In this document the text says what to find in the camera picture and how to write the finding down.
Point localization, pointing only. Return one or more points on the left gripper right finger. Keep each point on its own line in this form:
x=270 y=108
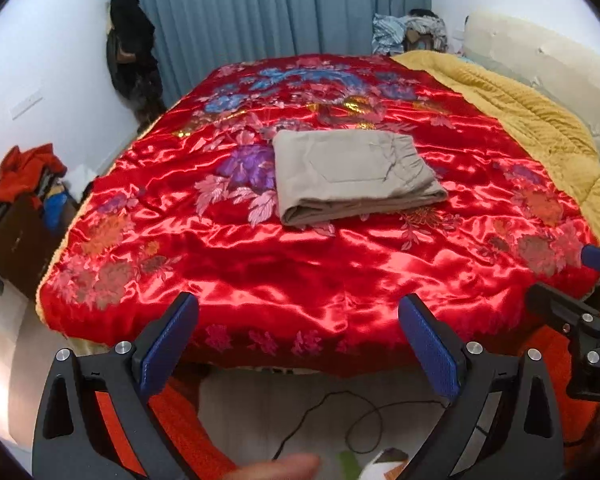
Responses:
x=525 y=437

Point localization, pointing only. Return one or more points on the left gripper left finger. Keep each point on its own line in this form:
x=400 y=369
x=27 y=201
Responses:
x=71 y=440

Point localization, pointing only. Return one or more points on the beige pants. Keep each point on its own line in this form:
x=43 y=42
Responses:
x=324 y=175

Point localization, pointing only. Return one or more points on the left hand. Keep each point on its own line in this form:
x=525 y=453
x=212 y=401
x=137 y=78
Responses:
x=293 y=467

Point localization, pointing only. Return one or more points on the yellow dotted blanket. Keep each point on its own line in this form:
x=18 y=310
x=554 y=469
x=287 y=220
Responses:
x=549 y=133

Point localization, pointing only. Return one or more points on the cream upholstered headboard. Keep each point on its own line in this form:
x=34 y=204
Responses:
x=563 y=70

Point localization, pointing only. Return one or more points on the dark cluttered side stand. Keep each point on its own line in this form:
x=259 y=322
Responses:
x=31 y=229

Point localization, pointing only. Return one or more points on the red satin embroidered bedspread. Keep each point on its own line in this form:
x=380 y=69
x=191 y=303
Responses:
x=191 y=206

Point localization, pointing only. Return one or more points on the orange-red garment pile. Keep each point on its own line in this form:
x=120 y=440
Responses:
x=21 y=171

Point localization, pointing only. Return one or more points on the striped clothes pile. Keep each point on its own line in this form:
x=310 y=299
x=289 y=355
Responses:
x=419 y=29

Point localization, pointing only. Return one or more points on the black hanging clothes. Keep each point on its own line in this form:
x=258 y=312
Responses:
x=133 y=69

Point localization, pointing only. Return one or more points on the blue-grey curtain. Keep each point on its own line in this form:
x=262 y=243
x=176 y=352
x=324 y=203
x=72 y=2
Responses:
x=194 y=37

